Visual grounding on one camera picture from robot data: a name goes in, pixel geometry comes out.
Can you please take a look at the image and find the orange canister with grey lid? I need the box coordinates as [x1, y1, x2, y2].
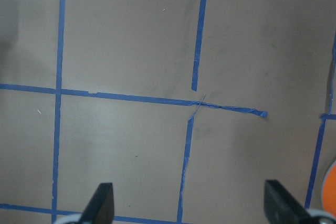
[321, 162, 336, 216]

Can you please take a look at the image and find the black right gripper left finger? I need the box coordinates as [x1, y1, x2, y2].
[79, 183, 114, 224]

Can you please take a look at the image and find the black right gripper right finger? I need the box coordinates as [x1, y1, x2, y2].
[264, 180, 310, 224]

